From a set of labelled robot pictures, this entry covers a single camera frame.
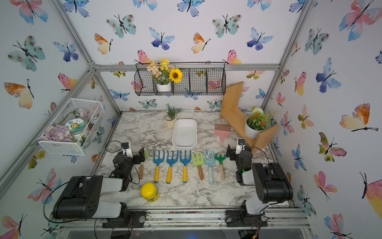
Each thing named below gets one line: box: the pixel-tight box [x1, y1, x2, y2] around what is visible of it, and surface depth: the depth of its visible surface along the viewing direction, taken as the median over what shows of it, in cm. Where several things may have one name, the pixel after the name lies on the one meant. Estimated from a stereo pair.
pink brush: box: [214, 123, 232, 147], surface depth 110 cm
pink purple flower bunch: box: [39, 124, 74, 142], surface depth 61 cm
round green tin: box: [65, 118, 87, 135], surface depth 67 cm
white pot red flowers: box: [244, 107, 272, 140], surface depth 88 cm
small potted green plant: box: [163, 102, 181, 129], surface depth 110 cm
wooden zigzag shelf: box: [219, 81, 280, 154], surface depth 107 cm
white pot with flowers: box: [146, 58, 184, 93], surface depth 86 cm
